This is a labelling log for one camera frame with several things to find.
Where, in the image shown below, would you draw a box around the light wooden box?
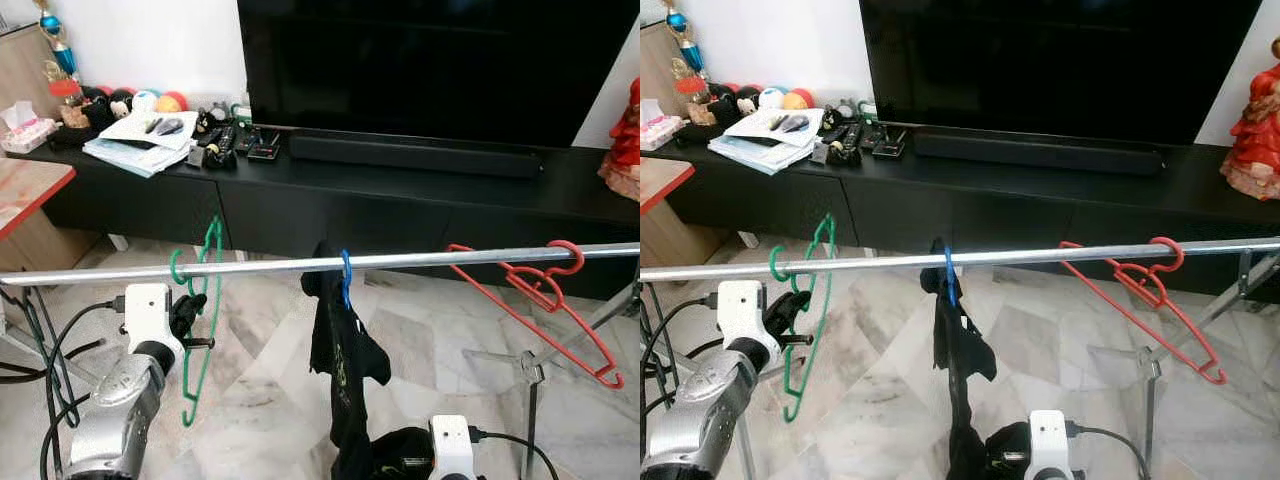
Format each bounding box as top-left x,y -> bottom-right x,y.
640,203 -> 729,269
0,208 -> 103,274

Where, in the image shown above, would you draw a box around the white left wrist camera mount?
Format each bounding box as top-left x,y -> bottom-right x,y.
716,279 -> 783,363
120,283 -> 187,367

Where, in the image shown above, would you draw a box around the light wooden sideboard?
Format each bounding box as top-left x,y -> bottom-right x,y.
0,22 -> 63,111
640,20 -> 691,106

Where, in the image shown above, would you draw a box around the trophy with blue ball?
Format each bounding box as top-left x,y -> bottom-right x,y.
30,0 -> 89,106
655,0 -> 713,101

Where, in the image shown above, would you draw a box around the black soundbar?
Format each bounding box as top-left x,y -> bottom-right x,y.
912,130 -> 1166,178
288,132 -> 545,182

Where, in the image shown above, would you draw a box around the pink white tissue box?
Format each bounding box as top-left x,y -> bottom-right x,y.
0,100 -> 59,154
640,97 -> 686,151

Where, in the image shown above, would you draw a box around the black plush toys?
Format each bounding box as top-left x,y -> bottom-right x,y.
80,86 -> 137,133
705,83 -> 763,129

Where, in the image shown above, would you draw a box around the red plastic hanger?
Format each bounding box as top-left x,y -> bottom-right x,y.
445,239 -> 626,391
1060,236 -> 1228,386

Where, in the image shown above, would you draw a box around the green plastic hanger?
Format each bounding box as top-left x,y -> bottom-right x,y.
167,214 -> 227,429
768,213 -> 838,423

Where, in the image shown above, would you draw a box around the stack of white papers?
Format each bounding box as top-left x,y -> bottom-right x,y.
82,110 -> 200,179
708,107 -> 826,176

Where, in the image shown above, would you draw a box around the black TV cabinet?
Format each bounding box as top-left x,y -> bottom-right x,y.
655,125 -> 1280,301
15,125 -> 641,303

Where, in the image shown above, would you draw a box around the marble folding table red edge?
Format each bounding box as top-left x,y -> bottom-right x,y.
0,158 -> 79,243
640,155 -> 697,213

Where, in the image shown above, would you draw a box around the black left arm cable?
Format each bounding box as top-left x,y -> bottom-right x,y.
640,290 -> 721,421
38,295 -> 126,480

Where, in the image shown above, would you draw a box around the red laughing buddha statue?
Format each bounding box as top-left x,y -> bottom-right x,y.
598,77 -> 641,203
1220,38 -> 1280,201

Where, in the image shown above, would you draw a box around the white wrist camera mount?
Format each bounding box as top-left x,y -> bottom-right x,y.
428,414 -> 477,480
1028,409 -> 1076,480
120,283 -> 187,367
716,279 -> 783,363

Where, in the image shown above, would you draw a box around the small black flat box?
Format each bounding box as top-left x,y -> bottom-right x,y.
870,125 -> 909,159
245,128 -> 284,163

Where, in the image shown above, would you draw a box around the black remote control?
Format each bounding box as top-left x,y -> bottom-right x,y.
825,122 -> 863,168
200,125 -> 239,171

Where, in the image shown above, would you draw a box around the silver clothes rack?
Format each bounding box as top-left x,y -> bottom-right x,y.
0,243 -> 641,480
640,237 -> 1280,480

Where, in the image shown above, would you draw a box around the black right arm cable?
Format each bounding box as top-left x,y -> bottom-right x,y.
468,428 -> 561,480
1065,422 -> 1153,480

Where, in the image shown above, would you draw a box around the black flat television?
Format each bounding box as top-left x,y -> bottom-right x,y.
860,0 -> 1263,146
237,0 -> 641,151

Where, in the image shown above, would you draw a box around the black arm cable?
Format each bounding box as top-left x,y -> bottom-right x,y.
38,295 -> 126,480
468,428 -> 561,480
640,290 -> 721,421
1065,422 -> 1153,480

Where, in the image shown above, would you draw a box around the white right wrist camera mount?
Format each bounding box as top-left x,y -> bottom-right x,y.
1028,409 -> 1076,480
428,414 -> 477,480

